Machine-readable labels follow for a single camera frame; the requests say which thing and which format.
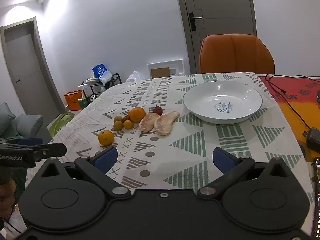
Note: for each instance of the small orange kumquat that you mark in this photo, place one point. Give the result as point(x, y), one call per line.
point(128, 124)

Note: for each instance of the orange box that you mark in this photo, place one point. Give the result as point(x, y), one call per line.
point(72, 102)

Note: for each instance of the white plate with blue rim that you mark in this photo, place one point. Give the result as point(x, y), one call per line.
point(222, 100)

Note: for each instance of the person's left forearm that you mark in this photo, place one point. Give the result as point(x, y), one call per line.
point(6, 197)

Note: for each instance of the small red tomato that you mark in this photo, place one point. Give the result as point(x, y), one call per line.
point(126, 117)

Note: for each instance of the small dark red apple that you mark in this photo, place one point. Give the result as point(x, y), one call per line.
point(157, 110)

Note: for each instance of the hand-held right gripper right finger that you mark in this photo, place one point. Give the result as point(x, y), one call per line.
point(223, 162)

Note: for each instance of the green floor mat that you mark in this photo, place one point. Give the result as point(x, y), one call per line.
point(61, 122)

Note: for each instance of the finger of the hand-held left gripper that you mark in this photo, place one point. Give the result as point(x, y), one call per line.
point(51, 150)
point(28, 141)

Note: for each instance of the black device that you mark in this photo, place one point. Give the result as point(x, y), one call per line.
point(314, 140)

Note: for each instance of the green box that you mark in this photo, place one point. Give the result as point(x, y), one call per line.
point(83, 103)

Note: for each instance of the white plastic bag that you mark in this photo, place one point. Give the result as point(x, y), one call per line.
point(133, 77)

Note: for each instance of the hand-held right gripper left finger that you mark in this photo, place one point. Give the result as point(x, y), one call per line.
point(106, 158)

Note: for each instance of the white foam packaging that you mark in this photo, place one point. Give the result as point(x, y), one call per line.
point(178, 66)

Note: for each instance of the grey sofa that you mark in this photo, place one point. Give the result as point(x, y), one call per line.
point(27, 126)

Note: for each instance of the blue printed bag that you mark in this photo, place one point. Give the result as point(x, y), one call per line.
point(99, 71)

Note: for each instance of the red orange cloth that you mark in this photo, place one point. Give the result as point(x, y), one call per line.
point(295, 100)

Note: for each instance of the grey door with black lock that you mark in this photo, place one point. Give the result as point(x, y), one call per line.
point(220, 2)

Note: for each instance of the black metal rack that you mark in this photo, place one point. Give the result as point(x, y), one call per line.
point(116, 78)

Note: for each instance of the orange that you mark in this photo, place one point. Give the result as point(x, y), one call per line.
point(106, 137)
point(137, 115)

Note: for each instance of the small green fruit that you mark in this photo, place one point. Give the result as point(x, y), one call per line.
point(118, 125)
point(118, 119)

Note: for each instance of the brown cardboard sheet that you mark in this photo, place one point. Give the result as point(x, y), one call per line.
point(160, 73)

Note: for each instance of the peeled pomelo segment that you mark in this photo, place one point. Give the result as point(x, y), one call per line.
point(165, 123)
point(148, 122)

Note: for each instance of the patterned white green tablecloth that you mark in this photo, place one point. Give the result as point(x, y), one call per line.
point(175, 150)

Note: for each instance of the orange leather chair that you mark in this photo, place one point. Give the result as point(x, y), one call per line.
point(235, 55)

